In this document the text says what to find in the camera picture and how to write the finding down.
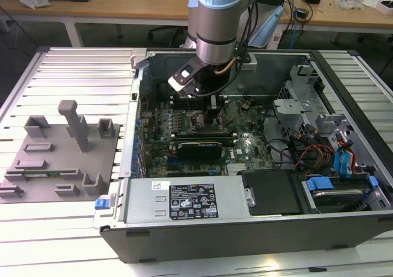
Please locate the thin metal locking lever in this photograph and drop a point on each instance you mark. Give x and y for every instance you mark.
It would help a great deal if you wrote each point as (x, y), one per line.
(189, 105)

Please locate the silver CPU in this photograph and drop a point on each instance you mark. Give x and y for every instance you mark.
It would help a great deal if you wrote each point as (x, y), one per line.
(214, 125)

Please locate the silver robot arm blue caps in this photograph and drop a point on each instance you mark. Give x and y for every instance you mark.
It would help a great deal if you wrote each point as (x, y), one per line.
(215, 22)

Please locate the CPU socket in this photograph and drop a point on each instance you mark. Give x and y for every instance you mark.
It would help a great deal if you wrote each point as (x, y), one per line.
(196, 120)

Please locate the black RAM slot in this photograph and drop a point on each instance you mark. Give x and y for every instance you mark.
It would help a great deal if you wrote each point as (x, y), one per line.
(215, 134)
(199, 105)
(227, 138)
(205, 100)

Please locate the round coin battery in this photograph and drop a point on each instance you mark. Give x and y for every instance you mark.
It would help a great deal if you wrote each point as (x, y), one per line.
(245, 106)

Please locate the black cylinder inside case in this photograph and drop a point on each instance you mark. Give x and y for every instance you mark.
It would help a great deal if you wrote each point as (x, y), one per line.
(162, 91)

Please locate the black graphics card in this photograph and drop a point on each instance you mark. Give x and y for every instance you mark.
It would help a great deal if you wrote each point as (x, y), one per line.
(199, 149)

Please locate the black office chair base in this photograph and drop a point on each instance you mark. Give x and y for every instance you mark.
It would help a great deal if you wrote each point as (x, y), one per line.
(159, 30)

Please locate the green motherboard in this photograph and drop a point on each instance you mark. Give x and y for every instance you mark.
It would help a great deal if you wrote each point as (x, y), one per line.
(255, 154)

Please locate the silver metal drive cage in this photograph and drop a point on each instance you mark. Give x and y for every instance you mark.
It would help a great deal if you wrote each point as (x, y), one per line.
(290, 105)

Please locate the silver chipset heatsink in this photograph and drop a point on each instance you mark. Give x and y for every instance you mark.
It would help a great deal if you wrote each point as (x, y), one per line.
(235, 169)

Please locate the small metal transformer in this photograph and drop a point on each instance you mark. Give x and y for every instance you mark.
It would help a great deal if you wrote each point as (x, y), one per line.
(301, 14)

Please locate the black drive bay cover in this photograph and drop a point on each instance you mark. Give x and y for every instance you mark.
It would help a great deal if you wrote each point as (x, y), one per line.
(270, 194)

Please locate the silver power supply unit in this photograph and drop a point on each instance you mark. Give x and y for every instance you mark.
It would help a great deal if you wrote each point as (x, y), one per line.
(144, 203)

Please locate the hard disk blue carrier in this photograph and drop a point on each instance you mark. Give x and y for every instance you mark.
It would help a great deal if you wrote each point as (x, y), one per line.
(319, 183)

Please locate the black open PC case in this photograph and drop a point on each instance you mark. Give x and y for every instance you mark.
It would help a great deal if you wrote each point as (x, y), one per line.
(215, 243)

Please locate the blue case latch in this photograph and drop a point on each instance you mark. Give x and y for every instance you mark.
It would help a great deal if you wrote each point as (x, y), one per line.
(102, 204)

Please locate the grey plastic parts rack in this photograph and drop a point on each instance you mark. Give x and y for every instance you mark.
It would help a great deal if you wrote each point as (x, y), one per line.
(61, 163)

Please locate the green RAM stick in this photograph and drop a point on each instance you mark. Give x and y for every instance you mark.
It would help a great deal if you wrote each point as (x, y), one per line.
(40, 174)

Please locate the white cardboard box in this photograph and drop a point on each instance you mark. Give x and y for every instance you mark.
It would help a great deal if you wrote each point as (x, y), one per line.
(387, 8)

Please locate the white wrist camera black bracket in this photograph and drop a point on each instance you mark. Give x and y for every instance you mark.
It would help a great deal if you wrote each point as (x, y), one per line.
(185, 74)

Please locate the wooden desk white frame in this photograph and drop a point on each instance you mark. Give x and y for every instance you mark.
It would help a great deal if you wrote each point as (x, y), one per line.
(92, 8)

